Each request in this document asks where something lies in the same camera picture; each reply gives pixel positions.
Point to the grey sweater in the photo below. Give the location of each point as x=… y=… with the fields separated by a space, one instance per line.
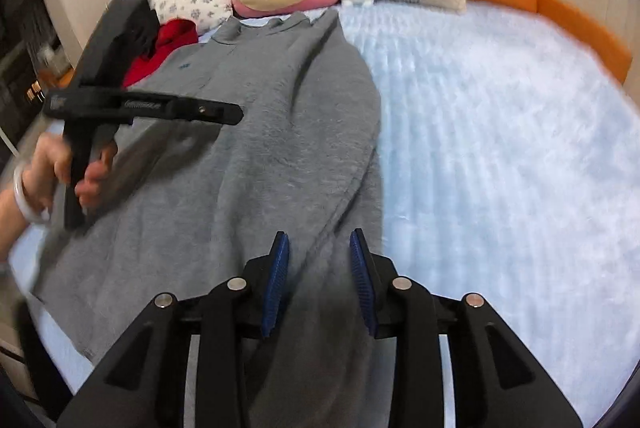
x=250 y=133

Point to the person's left hand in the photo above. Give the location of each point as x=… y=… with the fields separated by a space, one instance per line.
x=47 y=168

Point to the dark shelf unit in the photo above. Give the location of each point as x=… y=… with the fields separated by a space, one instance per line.
x=25 y=58

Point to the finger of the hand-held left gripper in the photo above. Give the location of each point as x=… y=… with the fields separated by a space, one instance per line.
x=200 y=110

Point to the red garment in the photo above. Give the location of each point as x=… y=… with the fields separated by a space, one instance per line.
x=170 y=43

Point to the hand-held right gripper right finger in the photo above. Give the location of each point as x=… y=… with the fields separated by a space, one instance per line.
x=362 y=283

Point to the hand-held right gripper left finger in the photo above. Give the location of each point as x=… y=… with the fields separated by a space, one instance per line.
x=277 y=283

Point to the light blue bed blanket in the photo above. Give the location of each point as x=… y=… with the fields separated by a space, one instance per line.
x=500 y=158

